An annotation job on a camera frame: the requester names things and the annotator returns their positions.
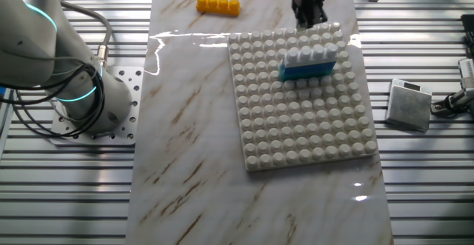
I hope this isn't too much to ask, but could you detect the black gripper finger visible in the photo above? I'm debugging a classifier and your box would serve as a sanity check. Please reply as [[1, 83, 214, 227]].
[[311, 7, 330, 28], [294, 7, 313, 30]]

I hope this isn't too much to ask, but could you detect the white four-stud block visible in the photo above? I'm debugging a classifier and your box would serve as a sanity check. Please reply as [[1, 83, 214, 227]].
[[283, 43, 340, 68]]

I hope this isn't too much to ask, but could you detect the blue four-stud block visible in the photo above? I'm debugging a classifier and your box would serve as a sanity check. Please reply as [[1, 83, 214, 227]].
[[280, 60, 337, 78]]

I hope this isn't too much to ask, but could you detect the teal four-stud block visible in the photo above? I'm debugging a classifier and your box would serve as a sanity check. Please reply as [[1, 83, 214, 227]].
[[279, 70, 334, 83]]

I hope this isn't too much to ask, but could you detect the orange four-stud block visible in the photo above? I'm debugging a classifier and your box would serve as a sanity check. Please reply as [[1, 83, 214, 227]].
[[196, 0, 241, 18]]

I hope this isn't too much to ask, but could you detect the white studded baseplate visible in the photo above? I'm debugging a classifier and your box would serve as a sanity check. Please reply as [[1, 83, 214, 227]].
[[227, 21, 378, 172]]

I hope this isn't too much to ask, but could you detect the silver digital scale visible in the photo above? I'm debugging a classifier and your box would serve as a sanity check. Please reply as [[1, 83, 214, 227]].
[[384, 78, 433, 133]]

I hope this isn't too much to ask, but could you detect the black device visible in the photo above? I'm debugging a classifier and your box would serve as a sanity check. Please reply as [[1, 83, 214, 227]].
[[460, 13, 474, 57]]

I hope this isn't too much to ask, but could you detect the marble pattern board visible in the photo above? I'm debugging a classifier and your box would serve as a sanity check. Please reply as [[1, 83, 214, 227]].
[[124, 0, 395, 245]]

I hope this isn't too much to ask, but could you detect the small silver camera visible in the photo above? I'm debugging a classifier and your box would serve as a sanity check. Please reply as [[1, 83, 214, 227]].
[[458, 58, 474, 90]]

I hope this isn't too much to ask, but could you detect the metal camera mount clamp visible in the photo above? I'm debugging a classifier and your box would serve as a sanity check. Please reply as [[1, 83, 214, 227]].
[[431, 88, 474, 119]]

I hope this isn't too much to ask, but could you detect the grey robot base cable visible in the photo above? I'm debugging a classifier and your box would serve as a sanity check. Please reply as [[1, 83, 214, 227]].
[[57, 0, 113, 70]]

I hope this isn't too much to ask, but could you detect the perforated robot base plate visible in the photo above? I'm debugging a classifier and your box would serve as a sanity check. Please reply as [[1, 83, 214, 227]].
[[50, 66, 144, 147]]

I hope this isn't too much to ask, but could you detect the black cable bundle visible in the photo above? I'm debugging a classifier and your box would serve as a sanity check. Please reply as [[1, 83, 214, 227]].
[[0, 58, 107, 138]]

